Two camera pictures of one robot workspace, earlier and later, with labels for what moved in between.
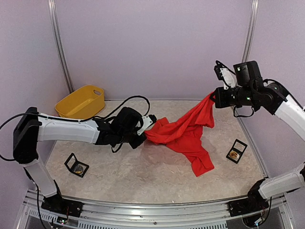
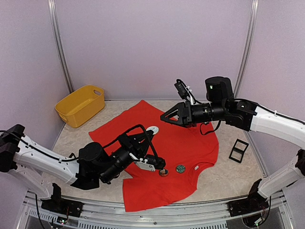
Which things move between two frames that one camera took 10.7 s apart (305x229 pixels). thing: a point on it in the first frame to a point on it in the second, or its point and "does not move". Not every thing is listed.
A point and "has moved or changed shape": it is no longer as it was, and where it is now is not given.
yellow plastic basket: x=83 y=103 does not move
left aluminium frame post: x=52 y=6 does not move
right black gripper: x=220 y=102 to x=185 y=114
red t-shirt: x=184 y=134 has moved or changed shape
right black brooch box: x=234 y=155 does not move
